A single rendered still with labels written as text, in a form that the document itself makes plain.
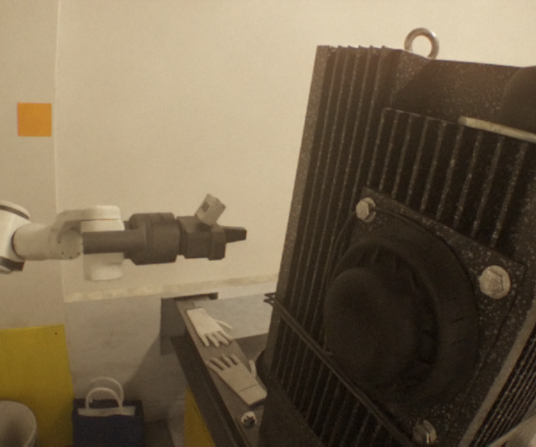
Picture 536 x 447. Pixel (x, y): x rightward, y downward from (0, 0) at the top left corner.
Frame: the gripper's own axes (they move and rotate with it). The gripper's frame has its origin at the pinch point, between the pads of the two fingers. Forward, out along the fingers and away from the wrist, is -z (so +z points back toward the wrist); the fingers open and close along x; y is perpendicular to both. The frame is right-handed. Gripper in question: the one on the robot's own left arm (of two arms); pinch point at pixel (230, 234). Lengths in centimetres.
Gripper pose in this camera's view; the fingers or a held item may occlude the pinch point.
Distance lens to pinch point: 71.0
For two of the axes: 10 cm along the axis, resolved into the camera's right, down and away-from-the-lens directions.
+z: -8.9, 0.4, -4.6
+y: 1.4, -9.3, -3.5
